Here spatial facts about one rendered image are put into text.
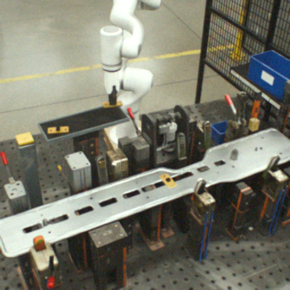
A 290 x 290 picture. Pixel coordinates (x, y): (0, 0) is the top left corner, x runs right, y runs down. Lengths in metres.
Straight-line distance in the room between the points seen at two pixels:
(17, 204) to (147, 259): 0.60
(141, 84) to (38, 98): 2.22
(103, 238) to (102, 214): 0.14
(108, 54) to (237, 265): 1.03
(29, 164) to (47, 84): 2.63
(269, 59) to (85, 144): 1.23
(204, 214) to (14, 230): 0.72
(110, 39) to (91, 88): 2.67
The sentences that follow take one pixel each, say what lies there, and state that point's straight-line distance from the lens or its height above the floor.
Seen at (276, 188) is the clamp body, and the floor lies 1.00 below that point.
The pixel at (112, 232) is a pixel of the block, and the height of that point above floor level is 1.03.
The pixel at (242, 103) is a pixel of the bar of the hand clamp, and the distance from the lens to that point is 2.13.
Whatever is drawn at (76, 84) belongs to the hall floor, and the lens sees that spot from 4.48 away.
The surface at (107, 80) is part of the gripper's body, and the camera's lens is 1.83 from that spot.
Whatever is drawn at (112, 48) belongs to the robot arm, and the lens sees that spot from 1.77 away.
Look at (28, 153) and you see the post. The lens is 1.90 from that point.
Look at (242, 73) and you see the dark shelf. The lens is 2.65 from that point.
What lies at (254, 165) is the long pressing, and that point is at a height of 1.00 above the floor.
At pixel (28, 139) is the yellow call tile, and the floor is 1.16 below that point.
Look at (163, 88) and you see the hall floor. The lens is 4.42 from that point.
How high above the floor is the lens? 2.28
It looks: 38 degrees down
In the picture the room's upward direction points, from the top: 2 degrees clockwise
